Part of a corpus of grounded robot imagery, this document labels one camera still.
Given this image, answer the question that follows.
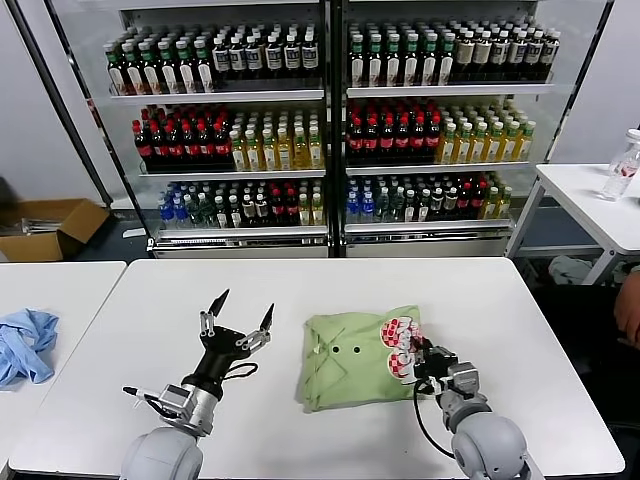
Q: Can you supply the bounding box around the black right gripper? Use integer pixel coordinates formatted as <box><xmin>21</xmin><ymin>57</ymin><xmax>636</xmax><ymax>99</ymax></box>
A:
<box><xmin>410</xmin><ymin>335</ymin><xmax>459</xmax><ymax>387</ymax></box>

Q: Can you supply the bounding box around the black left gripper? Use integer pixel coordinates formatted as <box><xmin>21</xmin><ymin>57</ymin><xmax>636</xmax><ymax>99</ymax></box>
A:
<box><xmin>192</xmin><ymin>287</ymin><xmax>276</xmax><ymax>397</ymax></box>

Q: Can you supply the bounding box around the light green t-shirt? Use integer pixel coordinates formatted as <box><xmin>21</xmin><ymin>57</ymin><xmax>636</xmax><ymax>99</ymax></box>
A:
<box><xmin>298</xmin><ymin>303</ymin><xmax>435</xmax><ymax>414</ymax></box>

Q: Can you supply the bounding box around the person in black clothes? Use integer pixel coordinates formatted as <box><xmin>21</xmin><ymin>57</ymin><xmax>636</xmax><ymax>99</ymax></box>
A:
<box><xmin>529</xmin><ymin>284</ymin><xmax>640</xmax><ymax>431</ymax></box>

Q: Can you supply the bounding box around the bare person hand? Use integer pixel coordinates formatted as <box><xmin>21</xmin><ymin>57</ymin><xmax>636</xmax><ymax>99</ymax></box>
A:
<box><xmin>613</xmin><ymin>272</ymin><xmax>640</xmax><ymax>350</ymax></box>

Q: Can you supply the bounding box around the grey crumpled cloth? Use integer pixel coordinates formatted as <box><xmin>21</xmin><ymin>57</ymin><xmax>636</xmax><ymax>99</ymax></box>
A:
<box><xmin>548</xmin><ymin>254</ymin><xmax>595</xmax><ymax>286</ymax></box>

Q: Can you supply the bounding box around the crumpled light blue cloth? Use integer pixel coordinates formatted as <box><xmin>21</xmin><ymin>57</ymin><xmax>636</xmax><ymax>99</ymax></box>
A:
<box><xmin>0</xmin><ymin>308</ymin><xmax>60</xmax><ymax>392</ymax></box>

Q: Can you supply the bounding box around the open cardboard box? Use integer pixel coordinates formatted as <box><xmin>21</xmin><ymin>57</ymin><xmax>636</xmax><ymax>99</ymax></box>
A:
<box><xmin>0</xmin><ymin>198</ymin><xmax>111</xmax><ymax>264</ymax></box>

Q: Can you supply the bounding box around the white side table with legs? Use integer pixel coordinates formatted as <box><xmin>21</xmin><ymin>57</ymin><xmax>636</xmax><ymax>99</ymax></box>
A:
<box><xmin>507</xmin><ymin>164</ymin><xmax>640</xmax><ymax>286</ymax></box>

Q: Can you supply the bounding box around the bundle of metal rods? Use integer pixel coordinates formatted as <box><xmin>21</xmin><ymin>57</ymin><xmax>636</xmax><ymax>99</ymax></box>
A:
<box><xmin>0</xmin><ymin>218</ymin><xmax>59</xmax><ymax>237</ymax></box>

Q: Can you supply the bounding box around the white beverage display cabinet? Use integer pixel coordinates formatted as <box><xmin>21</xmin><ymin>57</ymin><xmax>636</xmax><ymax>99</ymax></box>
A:
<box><xmin>118</xmin><ymin>0</ymin><xmax>332</xmax><ymax>260</ymax></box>
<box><xmin>333</xmin><ymin>0</ymin><xmax>556</xmax><ymax>259</ymax></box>

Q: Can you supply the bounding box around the green cap tea bottle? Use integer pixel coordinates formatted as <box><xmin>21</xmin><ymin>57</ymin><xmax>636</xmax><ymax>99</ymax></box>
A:
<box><xmin>122</xmin><ymin>45</ymin><xmax>142</xmax><ymax>96</ymax></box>
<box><xmin>138</xmin><ymin>43</ymin><xmax>159</xmax><ymax>96</ymax></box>
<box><xmin>157</xmin><ymin>42</ymin><xmax>178</xmax><ymax>95</ymax></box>
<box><xmin>420</xmin><ymin>34</ymin><xmax>438</xmax><ymax>87</ymax></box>
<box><xmin>175</xmin><ymin>41</ymin><xmax>196</xmax><ymax>95</ymax></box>
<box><xmin>437</xmin><ymin>34</ymin><xmax>455</xmax><ymax>86</ymax></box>
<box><xmin>366</xmin><ymin>35</ymin><xmax>384</xmax><ymax>89</ymax></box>
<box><xmin>402</xmin><ymin>34</ymin><xmax>420</xmax><ymax>88</ymax></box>
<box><xmin>349</xmin><ymin>42</ymin><xmax>367</xmax><ymax>89</ymax></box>
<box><xmin>384</xmin><ymin>34</ymin><xmax>402</xmax><ymax>88</ymax></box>
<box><xmin>104</xmin><ymin>47</ymin><xmax>125</xmax><ymax>97</ymax></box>
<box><xmin>193</xmin><ymin>40</ymin><xmax>214</xmax><ymax>94</ymax></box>

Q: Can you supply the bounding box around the clear bottle with red label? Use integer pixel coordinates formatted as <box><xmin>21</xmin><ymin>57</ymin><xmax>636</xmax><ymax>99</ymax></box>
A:
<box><xmin>599</xmin><ymin>141</ymin><xmax>640</xmax><ymax>202</ymax></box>

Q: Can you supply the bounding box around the white cap dark label bottle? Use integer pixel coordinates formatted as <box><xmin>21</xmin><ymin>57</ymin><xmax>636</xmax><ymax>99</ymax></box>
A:
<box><xmin>228</xmin><ymin>37</ymin><xmax>247</xmax><ymax>83</ymax></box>
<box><xmin>542</xmin><ymin>32</ymin><xmax>560</xmax><ymax>81</ymax></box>
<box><xmin>508</xmin><ymin>32</ymin><xmax>526</xmax><ymax>81</ymax></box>
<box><xmin>211</xmin><ymin>37</ymin><xmax>230</xmax><ymax>84</ymax></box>
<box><xmin>264</xmin><ymin>35</ymin><xmax>284</xmax><ymax>81</ymax></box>
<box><xmin>490</xmin><ymin>32</ymin><xmax>509</xmax><ymax>81</ymax></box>
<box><xmin>300</xmin><ymin>33</ymin><xmax>320</xmax><ymax>80</ymax></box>
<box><xmin>244</xmin><ymin>36</ymin><xmax>264</xmax><ymax>83</ymax></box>
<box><xmin>283</xmin><ymin>34</ymin><xmax>302</xmax><ymax>81</ymax></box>
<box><xmin>525</xmin><ymin>32</ymin><xmax>544</xmax><ymax>81</ymax></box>

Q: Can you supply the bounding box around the black diagonal metal pole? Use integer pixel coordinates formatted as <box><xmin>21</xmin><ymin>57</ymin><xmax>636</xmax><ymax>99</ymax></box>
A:
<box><xmin>7</xmin><ymin>0</ymin><xmax>114</xmax><ymax>209</ymax></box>

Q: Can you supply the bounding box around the transparent cabinet side panel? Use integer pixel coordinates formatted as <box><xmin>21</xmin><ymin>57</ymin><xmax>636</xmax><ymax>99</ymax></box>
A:
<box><xmin>43</xmin><ymin>0</ymin><xmax>151</xmax><ymax>241</ymax></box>
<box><xmin>507</xmin><ymin>0</ymin><xmax>614</xmax><ymax>236</ymax></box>

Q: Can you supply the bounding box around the clear white cap bottle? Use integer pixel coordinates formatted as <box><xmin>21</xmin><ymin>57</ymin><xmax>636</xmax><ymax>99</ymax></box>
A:
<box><xmin>606</xmin><ymin>128</ymin><xmax>640</xmax><ymax>174</ymax></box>

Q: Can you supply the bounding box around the beige label tea bottle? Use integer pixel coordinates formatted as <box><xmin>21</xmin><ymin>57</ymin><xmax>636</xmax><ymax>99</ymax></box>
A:
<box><xmin>472</xmin><ymin>32</ymin><xmax>492</xmax><ymax>81</ymax></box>
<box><xmin>455</xmin><ymin>32</ymin><xmax>475</xmax><ymax>81</ymax></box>

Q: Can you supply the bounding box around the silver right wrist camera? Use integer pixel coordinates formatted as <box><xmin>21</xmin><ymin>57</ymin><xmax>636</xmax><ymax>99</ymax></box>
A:
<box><xmin>446</xmin><ymin>362</ymin><xmax>482</xmax><ymax>397</ymax></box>

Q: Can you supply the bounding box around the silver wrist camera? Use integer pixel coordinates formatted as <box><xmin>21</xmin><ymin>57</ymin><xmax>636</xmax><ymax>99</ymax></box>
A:
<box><xmin>446</xmin><ymin>362</ymin><xmax>482</xmax><ymax>397</ymax></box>
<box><xmin>157</xmin><ymin>383</ymin><xmax>195</xmax><ymax>420</ymax></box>

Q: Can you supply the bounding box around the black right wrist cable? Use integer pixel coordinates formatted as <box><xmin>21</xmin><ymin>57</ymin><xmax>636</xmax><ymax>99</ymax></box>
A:
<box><xmin>412</xmin><ymin>378</ymin><xmax>457</xmax><ymax>457</ymax></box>

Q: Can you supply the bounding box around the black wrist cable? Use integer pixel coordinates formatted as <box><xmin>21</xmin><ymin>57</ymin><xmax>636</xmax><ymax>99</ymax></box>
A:
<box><xmin>412</xmin><ymin>378</ymin><xmax>457</xmax><ymax>457</ymax></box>
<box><xmin>121</xmin><ymin>384</ymin><xmax>166</xmax><ymax>409</ymax></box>

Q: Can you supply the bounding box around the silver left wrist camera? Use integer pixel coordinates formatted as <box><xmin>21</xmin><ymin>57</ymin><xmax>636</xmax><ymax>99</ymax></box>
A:
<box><xmin>157</xmin><ymin>383</ymin><xmax>195</xmax><ymax>420</ymax></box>

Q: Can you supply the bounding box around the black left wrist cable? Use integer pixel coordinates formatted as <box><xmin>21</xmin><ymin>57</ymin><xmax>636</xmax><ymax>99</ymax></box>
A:
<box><xmin>121</xmin><ymin>384</ymin><xmax>166</xmax><ymax>409</ymax></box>

